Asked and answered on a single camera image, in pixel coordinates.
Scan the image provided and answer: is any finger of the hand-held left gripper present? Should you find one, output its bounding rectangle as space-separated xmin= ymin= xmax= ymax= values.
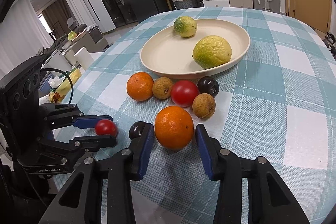
xmin=39 ymin=103 xmax=114 ymax=130
xmin=39 ymin=134 xmax=117 ymax=165

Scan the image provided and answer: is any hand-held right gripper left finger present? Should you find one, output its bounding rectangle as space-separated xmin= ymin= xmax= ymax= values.
xmin=43 ymin=123 xmax=155 ymax=224

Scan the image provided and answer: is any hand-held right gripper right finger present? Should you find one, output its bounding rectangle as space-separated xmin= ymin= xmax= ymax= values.
xmin=195 ymin=124 xmax=311 ymax=224

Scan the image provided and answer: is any red tomato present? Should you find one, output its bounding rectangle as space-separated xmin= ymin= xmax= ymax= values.
xmin=170 ymin=80 xmax=199 ymax=107
xmin=95 ymin=119 xmax=118 ymax=137

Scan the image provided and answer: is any dark purple plum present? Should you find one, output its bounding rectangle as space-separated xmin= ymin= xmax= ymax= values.
xmin=128 ymin=121 xmax=147 ymax=140
xmin=197 ymin=76 xmax=219 ymax=98

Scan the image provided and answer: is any large orange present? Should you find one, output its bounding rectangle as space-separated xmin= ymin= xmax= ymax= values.
xmin=154 ymin=106 xmax=194 ymax=150

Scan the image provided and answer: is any brown longan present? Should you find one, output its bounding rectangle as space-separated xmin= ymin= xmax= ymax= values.
xmin=152 ymin=77 xmax=174 ymax=100
xmin=192 ymin=93 xmax=216 ymax=119

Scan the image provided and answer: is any small orange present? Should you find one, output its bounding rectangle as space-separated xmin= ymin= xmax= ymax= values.
xmin=126 ymin=71 xmax=154 ymax=102

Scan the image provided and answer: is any cream round plate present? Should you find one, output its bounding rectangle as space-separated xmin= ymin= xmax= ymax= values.
xmin=140 ymin=18 xmax=251 ymax=80

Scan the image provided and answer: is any yellow plastic bag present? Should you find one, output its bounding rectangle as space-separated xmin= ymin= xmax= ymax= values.
xmin=50 ymin=68 xmax=80 ymax=104

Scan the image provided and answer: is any white sheer curtain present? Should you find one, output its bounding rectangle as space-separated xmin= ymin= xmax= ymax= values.
xmin=0 ymin=0 xmax=54 ymax=72

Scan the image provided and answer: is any white round stool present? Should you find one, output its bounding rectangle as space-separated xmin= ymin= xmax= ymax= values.
xmin=74 ymin=47 xmax=93 ymax=69

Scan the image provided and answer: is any teal white checked tablecloth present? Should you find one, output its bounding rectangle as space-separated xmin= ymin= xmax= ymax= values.
xmin=52 ymin=7 xmax=336 ymax=224

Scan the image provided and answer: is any grey sofa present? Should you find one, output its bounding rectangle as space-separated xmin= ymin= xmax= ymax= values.
xmin=42 ymin=23 xmax=109 ymax=62

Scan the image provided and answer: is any brown curtain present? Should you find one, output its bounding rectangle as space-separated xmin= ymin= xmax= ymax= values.
xmin=42 ymin=0 xmax=72 ymax=33

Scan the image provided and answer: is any large green yellow citrus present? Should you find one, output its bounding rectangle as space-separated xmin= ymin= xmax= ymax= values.
xmin=192 ymin=35 xmax=233 ymax=69

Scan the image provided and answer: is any small green yellow citrus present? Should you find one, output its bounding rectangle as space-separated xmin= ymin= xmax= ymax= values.
xmin=173 ymin=16 xmax=197 ymax=38

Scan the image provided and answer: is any pile of patterned clothes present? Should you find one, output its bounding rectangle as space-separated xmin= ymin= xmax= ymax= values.
xmin=324 ymin=32 xmax=336 ymax=59

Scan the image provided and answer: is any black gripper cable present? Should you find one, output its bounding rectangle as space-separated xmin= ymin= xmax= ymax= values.
xmin=41 ymin=68 xmax=74 ymax=104

